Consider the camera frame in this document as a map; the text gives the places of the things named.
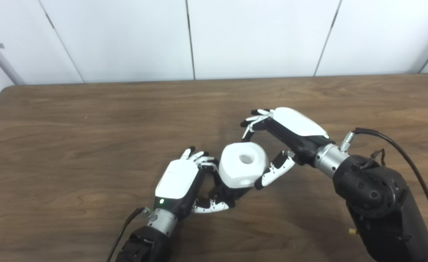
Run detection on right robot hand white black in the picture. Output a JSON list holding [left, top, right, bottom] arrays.
[[240, 107, 331, 190]]

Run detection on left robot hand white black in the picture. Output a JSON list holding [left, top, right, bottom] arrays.
[[155, 147, 231, 221]]

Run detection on black flanged holder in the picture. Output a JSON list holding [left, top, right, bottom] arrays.
[[209, 171, 252, 210]]

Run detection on round white piece with holes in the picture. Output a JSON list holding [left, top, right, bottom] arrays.
[[219, 142, 269, 188]]

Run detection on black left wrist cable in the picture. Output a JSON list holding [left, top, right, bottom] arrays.
[[107, 207, 152, 262]]

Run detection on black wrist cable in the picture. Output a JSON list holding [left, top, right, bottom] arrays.
[[107, 207, 152, 262], [339, 127, 428, 261]]

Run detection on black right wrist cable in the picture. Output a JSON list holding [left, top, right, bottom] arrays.
[[339, 127, 428, 261]]

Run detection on grey wall corner post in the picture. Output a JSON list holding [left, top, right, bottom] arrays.
[[0, 27, 26, 85]]

